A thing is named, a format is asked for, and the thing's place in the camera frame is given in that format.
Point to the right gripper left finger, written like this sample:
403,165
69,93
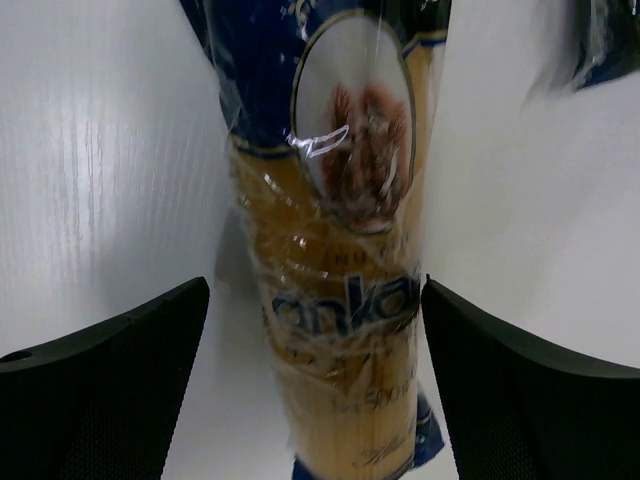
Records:
102,402

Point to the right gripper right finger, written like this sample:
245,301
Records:
517,406

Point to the blue spaghetti bag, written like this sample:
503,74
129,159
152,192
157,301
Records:
329,107

